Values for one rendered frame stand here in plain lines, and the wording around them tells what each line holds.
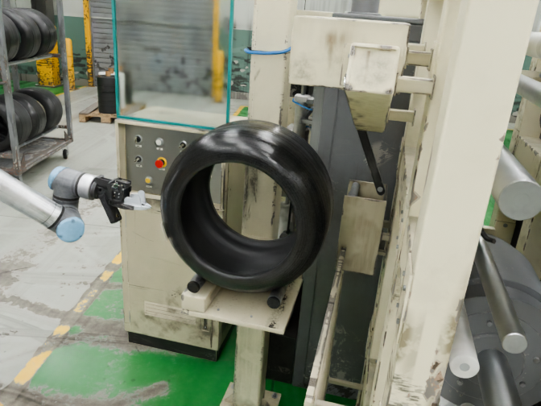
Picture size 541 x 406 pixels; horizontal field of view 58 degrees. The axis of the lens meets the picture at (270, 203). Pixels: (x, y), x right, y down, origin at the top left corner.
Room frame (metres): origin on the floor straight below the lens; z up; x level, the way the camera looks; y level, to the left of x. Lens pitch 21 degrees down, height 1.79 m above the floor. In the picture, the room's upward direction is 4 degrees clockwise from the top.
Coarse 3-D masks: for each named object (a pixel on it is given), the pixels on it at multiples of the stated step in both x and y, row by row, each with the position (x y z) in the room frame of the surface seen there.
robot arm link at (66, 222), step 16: (0, 176) 1.40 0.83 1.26; (0, 192) 1.38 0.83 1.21; (16, 192) 1.41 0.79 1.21; (32, 192) 1.45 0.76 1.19; (16, 208) 1.41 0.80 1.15; (32, 208) 1.42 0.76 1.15; (48, 208) 1.45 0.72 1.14; (64, 208) 1.50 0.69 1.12; (48, 224) 1.45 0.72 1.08; (64, 224) 1.45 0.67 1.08; (80, 224) 1.48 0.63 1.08; (64, 240) 1.45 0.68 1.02
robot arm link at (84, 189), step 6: (90, 174) 1.63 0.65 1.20; (84, 180) 1.59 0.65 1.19; (90, 180) 1.59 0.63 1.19; (78, 186) 1.58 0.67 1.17; (84, 186) 1.58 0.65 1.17; (90, 186) 1.59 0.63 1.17; (78, 192) 1.58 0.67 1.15; (84, 192) 1.58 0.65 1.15; (90, 192) 1.59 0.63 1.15; (90, 198) 1.59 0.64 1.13
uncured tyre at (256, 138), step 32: (224, 128) 1.49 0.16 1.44; (256, 128) 1.48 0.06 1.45; (192, 160) 1.42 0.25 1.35; (224, 160) 1.39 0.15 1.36; (256, 160) 1.38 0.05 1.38; (288, 160) 1.38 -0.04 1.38; (320, 160) 1.55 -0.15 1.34; (192, 192) 1.68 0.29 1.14; (288, 192) 1.35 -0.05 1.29; (320, 192) 1.39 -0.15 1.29; (192, 224) 1.64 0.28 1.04; (224, 224) 1.69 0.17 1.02; (320, 224) 1.36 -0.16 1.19; (192, 256) 1.41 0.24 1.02; (224, 256) 1.61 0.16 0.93; (256, 256) 1.63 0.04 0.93; (288, 256) 1.35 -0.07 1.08; (256, 288) 1.37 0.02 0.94
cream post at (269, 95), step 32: (256, 0) 1.77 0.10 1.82; (288, 0) 1.75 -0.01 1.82; (256, 32) 1.77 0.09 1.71; (288, 32) 1.75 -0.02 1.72; (256, 64) 1.77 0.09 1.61; (288, 64) 1.79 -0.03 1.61; (256, 96) 1.77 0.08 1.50; (288, 96) 1.84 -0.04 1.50; (256, 192) 1.76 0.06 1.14; (256, 224) 1.76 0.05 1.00; (256, 352) 1.75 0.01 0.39; (256, 384) 1.75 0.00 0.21
